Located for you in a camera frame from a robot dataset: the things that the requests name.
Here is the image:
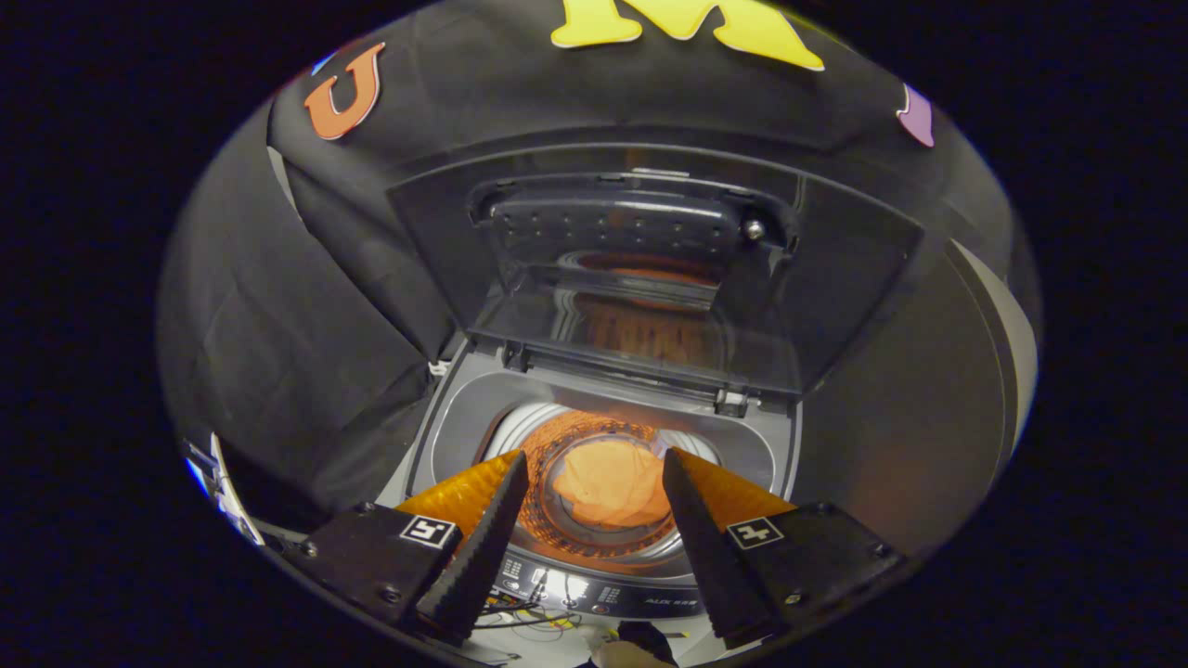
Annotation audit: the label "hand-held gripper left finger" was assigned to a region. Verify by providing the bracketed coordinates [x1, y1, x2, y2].
[297, 450, 530, 648]

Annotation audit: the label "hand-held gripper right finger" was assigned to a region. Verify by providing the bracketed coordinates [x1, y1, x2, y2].
[662, 447, 906, 650]

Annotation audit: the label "orange polo shirt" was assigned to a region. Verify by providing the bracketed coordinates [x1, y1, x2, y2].
[548, 438, 674, 530]

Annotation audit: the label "dark washing machine lid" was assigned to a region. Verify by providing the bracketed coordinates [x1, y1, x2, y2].
[385, 142, 927, 400]

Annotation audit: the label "beige cabinet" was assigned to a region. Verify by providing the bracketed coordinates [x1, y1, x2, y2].
[794, 239, 1039, 558]

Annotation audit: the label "thin floor cables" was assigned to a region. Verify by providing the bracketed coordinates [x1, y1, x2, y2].
[478, 594, 692, 650]

